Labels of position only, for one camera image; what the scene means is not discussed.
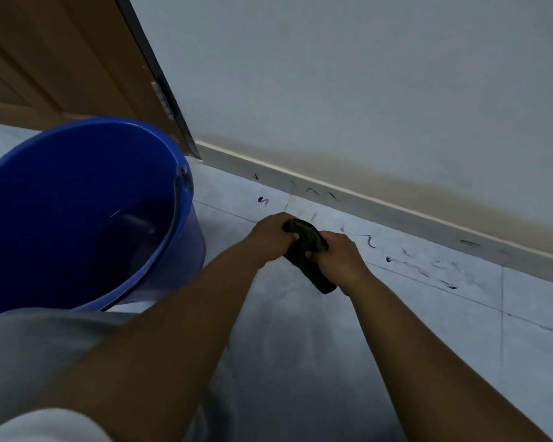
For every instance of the person's right hand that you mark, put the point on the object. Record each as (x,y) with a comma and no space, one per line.
(341,262)

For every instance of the person's left hand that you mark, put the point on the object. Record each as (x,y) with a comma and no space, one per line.
(269,239)

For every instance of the person's right fingers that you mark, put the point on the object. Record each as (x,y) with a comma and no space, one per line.
(317,253)

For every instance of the person's left fingers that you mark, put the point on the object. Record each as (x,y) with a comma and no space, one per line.
(289,234)

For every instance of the dark green cleaning cloth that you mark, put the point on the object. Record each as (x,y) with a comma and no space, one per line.
(311,260)

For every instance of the person's right forearm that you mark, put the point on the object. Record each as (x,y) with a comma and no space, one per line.
(424,363)

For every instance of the person's left forearm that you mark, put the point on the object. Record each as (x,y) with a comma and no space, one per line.
(152,349)

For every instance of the white baseboard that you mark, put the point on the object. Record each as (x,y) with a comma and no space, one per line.
(382,209)

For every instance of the metal door hinge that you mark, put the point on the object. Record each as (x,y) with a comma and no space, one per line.
(162,100)

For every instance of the blue plastic bucket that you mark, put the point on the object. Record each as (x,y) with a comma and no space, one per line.
(80,216)

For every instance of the brown wooden door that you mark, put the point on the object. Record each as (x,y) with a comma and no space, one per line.
(69,59)

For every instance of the person's grey trousers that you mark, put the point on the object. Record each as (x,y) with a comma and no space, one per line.
(32,363)

